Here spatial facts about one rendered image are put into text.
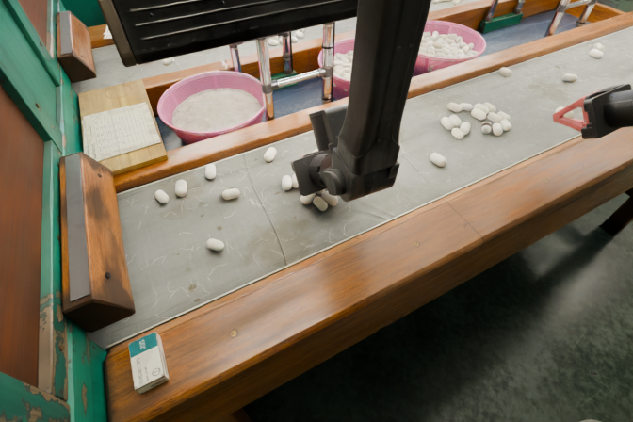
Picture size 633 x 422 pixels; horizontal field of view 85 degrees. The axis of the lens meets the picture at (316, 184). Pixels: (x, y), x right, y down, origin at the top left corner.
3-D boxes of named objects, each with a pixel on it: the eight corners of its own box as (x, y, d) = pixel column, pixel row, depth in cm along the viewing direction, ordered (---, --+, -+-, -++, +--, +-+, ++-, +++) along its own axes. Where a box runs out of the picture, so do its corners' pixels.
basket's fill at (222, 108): (276, 138, 88) (274, 121, 84) (188, 167, 81) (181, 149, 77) (247, 94, 102) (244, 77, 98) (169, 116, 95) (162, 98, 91)
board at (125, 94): (169, 159, 71) (167, 154, 70) (89, 184, 67) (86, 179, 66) (143, 82, 91) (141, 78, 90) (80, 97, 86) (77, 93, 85)
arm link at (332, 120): (339, 199, 44) (397, 179, 46) (316, 108, 42) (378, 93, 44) (312, 189, 55) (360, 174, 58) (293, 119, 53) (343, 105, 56)
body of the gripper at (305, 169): (288, 161, 61) (301, 161, 54) (339, 144, 64) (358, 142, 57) (300, 196, 62) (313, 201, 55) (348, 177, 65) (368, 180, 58)
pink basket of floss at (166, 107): (287, 111, 97) (284, 81, 90) (241, 175, 81) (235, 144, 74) (205, 93, 104) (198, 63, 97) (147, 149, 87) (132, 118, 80)
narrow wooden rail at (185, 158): (631, 45, 129) (652, 14, 121) (111, 228, 73) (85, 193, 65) (617, 39, 132) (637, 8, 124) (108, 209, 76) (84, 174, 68)
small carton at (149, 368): (170, 380, 44) (164, 375, 42) (140, 394, 43) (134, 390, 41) (160, 336, 47) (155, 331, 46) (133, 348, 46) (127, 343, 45)
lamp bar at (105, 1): (498, -13, 61) (516, -62, 56) (124, 70, 42) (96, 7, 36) (466, -26, 66) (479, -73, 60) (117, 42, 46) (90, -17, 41)
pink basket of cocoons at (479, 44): (494, 75, 111) (505, 46, 104) (428, 97, 102) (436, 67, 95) (437, 41, 127) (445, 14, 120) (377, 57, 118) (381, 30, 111)
